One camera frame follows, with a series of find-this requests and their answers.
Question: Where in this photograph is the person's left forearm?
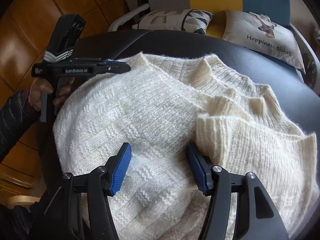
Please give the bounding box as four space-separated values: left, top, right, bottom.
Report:
0 90 40 163

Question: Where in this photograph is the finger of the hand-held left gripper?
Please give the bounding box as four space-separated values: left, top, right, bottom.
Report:
72 57 119 65
96 62 131 75

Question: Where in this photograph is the person's left hand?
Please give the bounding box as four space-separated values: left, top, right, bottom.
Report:
27 77 75 111

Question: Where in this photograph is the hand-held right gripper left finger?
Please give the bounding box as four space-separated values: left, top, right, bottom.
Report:
44 142 132 240

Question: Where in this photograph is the grey deer print pillow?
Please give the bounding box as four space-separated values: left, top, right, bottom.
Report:
221 10 307 74

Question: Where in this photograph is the white triangle pattern pillow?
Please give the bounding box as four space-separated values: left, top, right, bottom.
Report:
132 9 215 34

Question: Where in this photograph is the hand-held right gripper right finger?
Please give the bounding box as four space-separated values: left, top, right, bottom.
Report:
186 142 289 240

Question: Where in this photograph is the cream knit sweater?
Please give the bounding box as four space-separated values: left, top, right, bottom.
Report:
52 52 320 240

